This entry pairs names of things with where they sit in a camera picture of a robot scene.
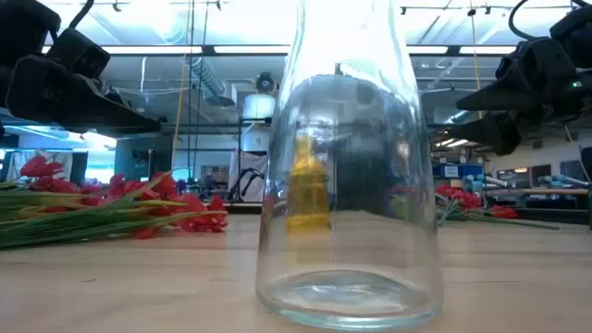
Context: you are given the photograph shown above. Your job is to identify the yellow glass vase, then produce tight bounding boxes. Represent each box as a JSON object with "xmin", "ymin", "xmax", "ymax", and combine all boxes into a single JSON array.
[{"xmin": 285, "ymin": 133, "xmax": 332, "ymax": 232}]

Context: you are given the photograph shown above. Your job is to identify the blue storage bins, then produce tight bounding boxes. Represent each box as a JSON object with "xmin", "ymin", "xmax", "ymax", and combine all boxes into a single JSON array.
[{"xmin": 432, "ymin": 162, "xmax": 486, "ymax": 180}]

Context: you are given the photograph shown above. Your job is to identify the clear glass vase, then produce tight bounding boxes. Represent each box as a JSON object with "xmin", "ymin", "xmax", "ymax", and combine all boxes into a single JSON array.
[{"xmin": 255, "ymin": 0, "xmax": 444, "ymax": 332}]

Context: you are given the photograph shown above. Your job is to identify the black left camera cable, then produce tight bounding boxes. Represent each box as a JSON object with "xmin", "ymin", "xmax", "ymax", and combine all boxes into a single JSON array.
[{"xmin": 68, "ymin": 0, "xmax": 97, "ymax": 31}]

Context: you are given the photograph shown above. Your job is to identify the black right camera cable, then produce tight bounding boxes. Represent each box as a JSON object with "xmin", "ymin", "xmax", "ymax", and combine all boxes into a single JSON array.
[{"xmin": 507, "ymin": 0, "xmax": 540, "ymax": 42}]

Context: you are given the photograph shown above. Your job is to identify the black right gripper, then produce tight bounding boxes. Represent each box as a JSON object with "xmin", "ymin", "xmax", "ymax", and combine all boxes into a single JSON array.
[{"xmin": 445, "ymin": 3, "xmax": 592, "ymax": 157}]

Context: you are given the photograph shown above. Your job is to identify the white cylinder tank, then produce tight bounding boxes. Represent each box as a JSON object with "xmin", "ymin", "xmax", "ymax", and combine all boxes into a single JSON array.
[{"xmin": 241, "ymin": 93, "xmax": 278, "ymax": 120}]

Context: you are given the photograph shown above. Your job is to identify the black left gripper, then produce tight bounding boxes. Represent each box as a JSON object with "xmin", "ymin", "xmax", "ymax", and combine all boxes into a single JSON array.
[{"xmin": 0, "ymin": 0, "xmax": 162, "ymax": 139}]

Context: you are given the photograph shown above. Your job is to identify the black rack with white cover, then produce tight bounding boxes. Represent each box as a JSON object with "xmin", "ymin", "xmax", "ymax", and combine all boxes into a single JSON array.
[{"xmin": 228, "ymin": 117, "xmax": 274, "ymax": 204}]

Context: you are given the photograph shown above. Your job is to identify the wooden workbench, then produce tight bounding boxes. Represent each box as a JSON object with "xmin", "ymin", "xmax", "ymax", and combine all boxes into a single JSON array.
[{"xmin": 480, "ymin": 186, "xmax": 592, "ymax": 210}]

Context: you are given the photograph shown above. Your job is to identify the leaf patterned cloth panel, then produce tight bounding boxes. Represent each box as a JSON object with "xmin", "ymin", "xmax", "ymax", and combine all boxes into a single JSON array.
[{"xmin": 5, "ymin": 150, "xmax": 74, "ymax": 184}]

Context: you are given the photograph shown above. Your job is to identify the silver spiral air duct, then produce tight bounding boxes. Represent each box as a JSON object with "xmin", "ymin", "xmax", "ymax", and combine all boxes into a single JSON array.
[{"xmin": 187, "ymin": 55, "xmax": 228, "ymax": 108}]

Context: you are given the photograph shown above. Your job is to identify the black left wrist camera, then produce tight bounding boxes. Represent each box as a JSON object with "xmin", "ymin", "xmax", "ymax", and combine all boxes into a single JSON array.
[{"xmin": 44, "ymin": 27, "xmax": 112, "ymax": 80}]

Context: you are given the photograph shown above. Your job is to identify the black hanging spotlight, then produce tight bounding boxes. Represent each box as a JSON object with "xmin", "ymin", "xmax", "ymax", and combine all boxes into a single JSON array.
[{"xmin": 254, "ymin": 71, "xmax": 279, "ymax": 95}]

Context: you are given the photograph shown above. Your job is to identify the black camera cable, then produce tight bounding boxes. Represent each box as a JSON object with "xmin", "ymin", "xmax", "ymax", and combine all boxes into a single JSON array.
[
  {"xmin": 507, "ymin": 0, "xmax": 540, "ymax": 42},
  {"xmin": 68, "ymin": 0, "xmax": 97, "ymax": 31}
]

